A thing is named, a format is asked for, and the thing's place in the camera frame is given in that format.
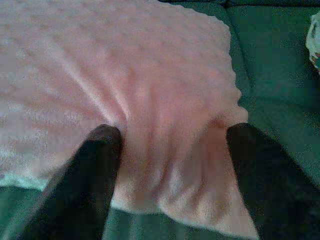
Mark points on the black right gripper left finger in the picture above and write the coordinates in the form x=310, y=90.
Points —
x=82, y=190

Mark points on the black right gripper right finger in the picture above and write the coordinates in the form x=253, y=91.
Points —
x=270, y=190

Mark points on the pink dotted plush pillow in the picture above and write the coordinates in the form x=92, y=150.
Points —
x=125, y=75

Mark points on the dark green leather sofa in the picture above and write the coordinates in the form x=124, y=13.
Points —
x=275, y=75

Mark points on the white crumpled cloth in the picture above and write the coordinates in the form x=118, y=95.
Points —
x=314, y=42

